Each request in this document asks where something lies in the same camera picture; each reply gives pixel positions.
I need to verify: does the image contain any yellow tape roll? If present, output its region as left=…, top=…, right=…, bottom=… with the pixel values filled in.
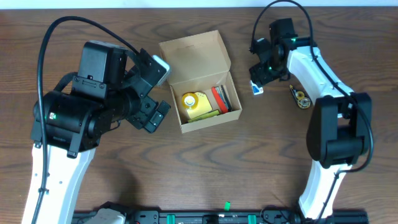
left=182, top=93, right=198, bottom=110

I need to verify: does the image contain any yellow sticky notepad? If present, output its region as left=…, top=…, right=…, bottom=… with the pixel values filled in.
left=187, top=92, right=213, bottom=119

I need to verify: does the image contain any brown cardboard box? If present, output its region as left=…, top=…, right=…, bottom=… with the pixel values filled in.
left=159, top=30, right=242, bottom=133

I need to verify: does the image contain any red black stapler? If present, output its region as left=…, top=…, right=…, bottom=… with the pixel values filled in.
left=211, top=85, right=232, bottom=114

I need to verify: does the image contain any white blue staples box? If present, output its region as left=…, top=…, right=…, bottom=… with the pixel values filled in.
left=250, top=81, right=264, bottom=95

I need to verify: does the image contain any black correction tape dispenser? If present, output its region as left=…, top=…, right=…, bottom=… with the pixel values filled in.
left=289, top=85, right=311, bottom=110

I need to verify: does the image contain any yellow highlighter pen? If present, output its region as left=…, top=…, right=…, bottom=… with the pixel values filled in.
left=187, top=110, right=220, bottom=123

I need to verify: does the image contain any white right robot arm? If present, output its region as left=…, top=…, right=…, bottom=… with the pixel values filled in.
left=249, top=18, right=373, bottom=223

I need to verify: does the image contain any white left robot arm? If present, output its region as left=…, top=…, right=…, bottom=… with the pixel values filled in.
left=22, top=40, right=171, bottom=223

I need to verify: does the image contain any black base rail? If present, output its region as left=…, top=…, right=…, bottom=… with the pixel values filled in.
left=71, top=210, right=369, bottom=224

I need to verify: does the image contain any green clip on rail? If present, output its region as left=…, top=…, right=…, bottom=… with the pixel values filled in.
left=224, top=202, right=231, bottom=212

